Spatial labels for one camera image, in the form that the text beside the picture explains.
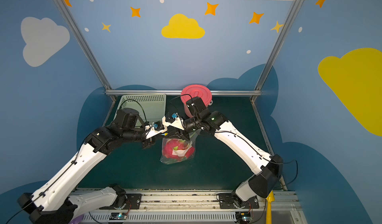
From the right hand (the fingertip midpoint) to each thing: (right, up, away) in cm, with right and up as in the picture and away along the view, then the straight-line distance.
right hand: (169, 131), depth 66 cm
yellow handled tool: (+50, -36, +9) cm, 62 cm away
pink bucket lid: (+12, +24, +36) cm, 45 cm away
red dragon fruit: (+3, -10, +7) cm, 12 cm away
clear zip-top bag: (-5, -19, +18) cm, 26 cm away
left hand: (-2, 0, 0) cm, 2 cm away
